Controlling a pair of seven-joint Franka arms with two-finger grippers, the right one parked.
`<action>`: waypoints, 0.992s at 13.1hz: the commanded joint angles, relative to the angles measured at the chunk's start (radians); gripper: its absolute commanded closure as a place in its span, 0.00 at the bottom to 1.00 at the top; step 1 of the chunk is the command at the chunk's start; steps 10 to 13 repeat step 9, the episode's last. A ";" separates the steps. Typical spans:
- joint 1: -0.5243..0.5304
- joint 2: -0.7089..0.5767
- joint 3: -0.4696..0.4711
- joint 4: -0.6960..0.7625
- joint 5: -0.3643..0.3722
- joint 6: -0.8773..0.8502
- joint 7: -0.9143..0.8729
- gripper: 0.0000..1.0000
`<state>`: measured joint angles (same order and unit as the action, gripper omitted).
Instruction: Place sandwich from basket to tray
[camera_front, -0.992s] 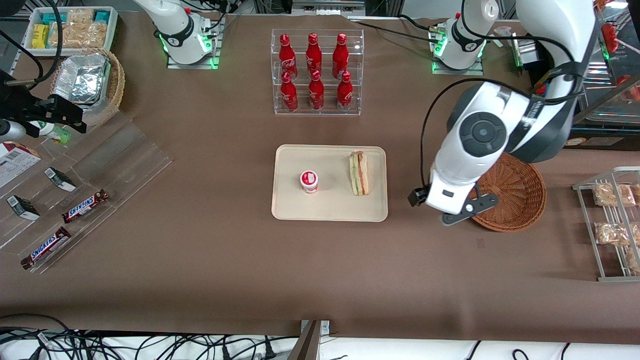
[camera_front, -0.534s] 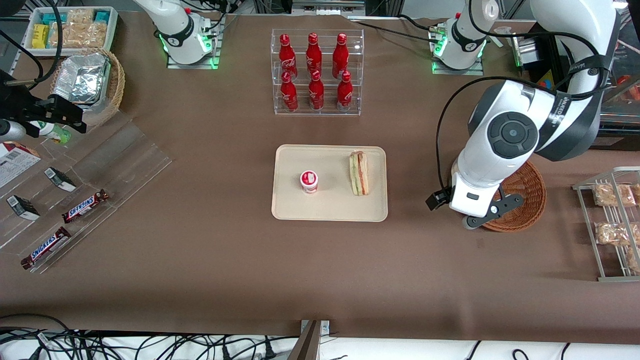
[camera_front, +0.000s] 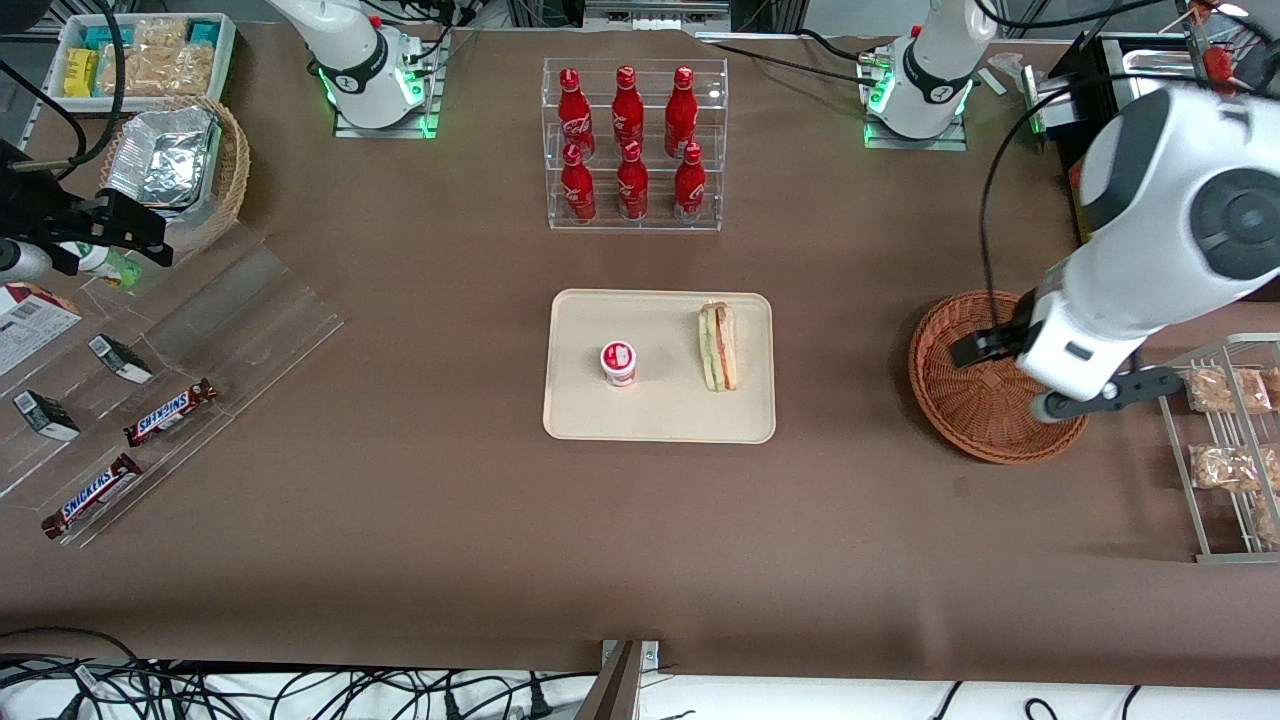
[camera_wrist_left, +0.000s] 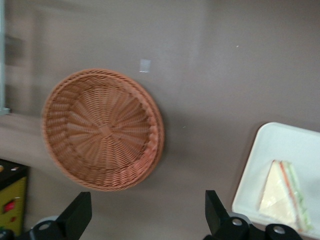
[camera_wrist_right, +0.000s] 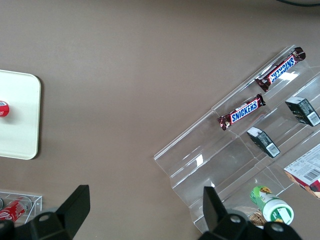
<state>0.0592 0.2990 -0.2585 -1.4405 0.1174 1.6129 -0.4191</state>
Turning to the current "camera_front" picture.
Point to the clear acrylic stepped display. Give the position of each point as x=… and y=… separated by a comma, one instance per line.
x=260, y=320

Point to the red cola bottle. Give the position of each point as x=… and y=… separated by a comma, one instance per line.
x=627, y=105
x=689, y=190
x=574, y=110
x=681, y=110
x=577, y=190
x=632, y=188

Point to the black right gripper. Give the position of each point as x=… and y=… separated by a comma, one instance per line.
x=40, y=214

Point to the clear acrylic bottle rack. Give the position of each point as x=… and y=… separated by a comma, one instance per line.
x=720, y=140

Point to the clear bag of pastry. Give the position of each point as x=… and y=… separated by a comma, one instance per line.
x=1268, y=520
x=1225, y=468
x=1215, y=390

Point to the yellow snack packet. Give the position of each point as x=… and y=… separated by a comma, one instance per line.
x=80, y=72

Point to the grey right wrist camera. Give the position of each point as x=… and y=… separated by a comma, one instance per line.
x=20, y=262

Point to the triangle sandwich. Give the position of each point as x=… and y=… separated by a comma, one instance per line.
x=718, y=348

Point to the brown snickers bar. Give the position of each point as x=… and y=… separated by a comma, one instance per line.
x=170, y=412
x=92, y=496

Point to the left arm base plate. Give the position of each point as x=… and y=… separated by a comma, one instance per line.
x=915, y=143

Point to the green white small bottle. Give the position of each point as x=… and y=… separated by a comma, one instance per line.
x=115, y=268

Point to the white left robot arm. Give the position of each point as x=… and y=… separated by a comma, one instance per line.
x=1150, y=200

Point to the barcode printed carton box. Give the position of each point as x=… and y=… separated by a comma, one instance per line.
x=30, y=325

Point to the dark metal post bracket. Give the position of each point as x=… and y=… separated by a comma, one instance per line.
x=615, y=690

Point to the black food warmer machine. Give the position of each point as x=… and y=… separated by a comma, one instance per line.
x=1095, y=60

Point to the white plastic bin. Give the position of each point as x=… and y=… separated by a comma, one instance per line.
x=226, y=60

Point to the red sausage on stick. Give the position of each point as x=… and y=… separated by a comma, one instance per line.
x=1216, y=65

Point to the beige plastic tray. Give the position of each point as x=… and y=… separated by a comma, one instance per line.
x=660, y=410

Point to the teal snack packet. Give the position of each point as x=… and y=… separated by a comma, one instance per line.
x=204, y=33
x=100, y=37

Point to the round brown wicker basket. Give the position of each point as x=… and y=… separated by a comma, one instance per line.
x=975, y=420

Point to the steel warmer pan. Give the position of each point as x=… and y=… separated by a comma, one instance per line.
x=1150, y=62

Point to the small black white box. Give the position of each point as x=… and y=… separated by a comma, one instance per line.
x=120, y=358
x=45, y=415

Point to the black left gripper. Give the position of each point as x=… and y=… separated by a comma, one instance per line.
x=990, y=345

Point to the light wicker basket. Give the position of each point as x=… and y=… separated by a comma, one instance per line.
x=230, y=170

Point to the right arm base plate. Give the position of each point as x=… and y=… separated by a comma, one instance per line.
x=432, y=90

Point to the clear cracker pack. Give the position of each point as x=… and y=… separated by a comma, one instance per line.
x=188, y=68
x=160, y=32
x=128, y=72

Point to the silver foil tray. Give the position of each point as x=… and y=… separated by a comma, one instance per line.
x=165, y=155

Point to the red white yogurt cup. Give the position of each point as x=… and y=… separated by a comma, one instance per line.
x=618, y=362

